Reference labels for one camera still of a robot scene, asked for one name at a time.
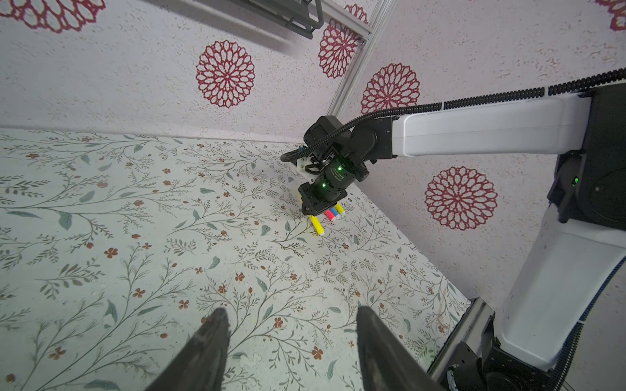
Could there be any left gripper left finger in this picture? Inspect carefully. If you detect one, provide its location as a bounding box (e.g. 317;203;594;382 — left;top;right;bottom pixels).
146;308;230;391

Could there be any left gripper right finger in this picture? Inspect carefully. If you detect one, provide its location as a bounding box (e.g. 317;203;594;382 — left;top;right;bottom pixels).
356;306;443;391

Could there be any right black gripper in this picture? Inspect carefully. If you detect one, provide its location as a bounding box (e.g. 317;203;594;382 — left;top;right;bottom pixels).
298;182;347;216

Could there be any yellow highlighter pen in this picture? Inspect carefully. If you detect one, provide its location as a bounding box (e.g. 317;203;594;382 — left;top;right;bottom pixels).
310;216;324;236
334;203;345;215

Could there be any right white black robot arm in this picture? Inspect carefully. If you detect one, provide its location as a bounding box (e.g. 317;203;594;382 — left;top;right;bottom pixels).
284;78;625;390

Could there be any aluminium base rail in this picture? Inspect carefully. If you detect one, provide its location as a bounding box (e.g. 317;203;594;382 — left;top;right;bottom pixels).
427;297;494;384

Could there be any dark grey wall shelf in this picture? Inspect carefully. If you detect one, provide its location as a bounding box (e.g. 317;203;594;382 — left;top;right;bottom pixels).
233;0;325;39

